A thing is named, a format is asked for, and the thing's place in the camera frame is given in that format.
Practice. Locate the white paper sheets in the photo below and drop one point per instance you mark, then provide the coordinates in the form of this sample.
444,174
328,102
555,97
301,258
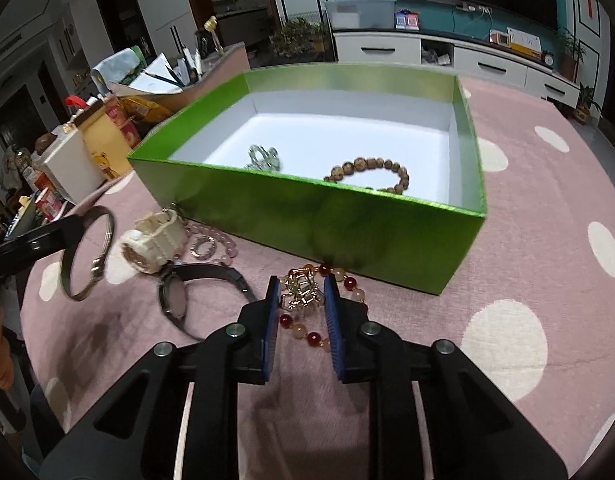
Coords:
150,77

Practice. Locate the small potted plant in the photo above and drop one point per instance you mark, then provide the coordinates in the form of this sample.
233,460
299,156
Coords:
585,105

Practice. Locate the yellow jar with brown lid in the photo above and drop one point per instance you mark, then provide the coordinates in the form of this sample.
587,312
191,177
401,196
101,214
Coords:
112,140

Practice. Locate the white television cabinet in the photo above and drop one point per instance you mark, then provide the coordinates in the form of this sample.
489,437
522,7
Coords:
387,47

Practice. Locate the green and white bag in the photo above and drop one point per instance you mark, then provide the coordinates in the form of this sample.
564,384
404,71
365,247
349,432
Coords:
115,65

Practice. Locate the green cardboard box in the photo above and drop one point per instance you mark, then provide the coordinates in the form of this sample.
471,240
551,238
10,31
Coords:
387,240

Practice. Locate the small alarm clock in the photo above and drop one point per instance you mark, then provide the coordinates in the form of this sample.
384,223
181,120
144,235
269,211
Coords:
548,59

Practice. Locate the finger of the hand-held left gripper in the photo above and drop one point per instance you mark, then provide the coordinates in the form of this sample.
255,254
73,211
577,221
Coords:
37,245

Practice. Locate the orange snack bag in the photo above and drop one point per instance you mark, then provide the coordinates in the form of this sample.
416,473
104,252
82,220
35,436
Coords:
145,109

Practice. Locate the yellow and white box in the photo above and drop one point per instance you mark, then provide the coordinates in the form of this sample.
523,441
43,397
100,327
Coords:
525,41

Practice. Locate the tall potted plant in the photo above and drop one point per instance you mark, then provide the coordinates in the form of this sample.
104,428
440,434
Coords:
570,55

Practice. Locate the pink desk organizer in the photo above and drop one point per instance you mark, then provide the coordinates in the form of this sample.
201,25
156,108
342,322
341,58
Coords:
222,70

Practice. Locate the leafy plant in dark planter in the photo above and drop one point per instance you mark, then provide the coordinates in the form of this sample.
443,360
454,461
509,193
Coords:
297,40

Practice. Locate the dark grey wristwatch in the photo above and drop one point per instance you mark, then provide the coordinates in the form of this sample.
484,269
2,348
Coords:
173,297

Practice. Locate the thin metal bangle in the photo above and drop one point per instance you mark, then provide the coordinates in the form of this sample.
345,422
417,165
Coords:
96,268

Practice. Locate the clear plastic storage box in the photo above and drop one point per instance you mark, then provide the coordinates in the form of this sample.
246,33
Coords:
360,12

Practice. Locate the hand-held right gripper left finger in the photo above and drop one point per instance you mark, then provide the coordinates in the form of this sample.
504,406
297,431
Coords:
271,332

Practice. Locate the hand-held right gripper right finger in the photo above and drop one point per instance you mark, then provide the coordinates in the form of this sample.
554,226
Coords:
333,332

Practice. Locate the white wristwatch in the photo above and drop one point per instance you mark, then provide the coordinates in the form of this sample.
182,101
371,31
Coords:
147,245

